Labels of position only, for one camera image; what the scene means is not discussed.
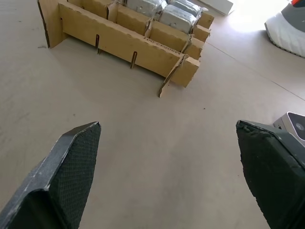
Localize silver camera with black face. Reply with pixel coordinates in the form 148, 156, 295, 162
273, 111, 305, 147

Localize cardboard divider tray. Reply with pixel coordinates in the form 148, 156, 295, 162
37, 0, 214, 98

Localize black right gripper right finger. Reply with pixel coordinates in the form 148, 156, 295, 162
235, 120, 305, 229

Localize silver wrapped packets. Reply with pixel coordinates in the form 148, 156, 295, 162
157, 4, 203, 35

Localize white grey sneaker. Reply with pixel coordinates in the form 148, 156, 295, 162
264, 0, 305, 58

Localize white flat board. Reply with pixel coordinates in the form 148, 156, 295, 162
194, 0, 236, 16

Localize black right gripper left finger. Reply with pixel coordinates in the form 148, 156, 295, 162
0, 121, 102, 229

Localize grey part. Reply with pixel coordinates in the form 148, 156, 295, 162
166, 0, 208, 12
123, 0, 167, 15

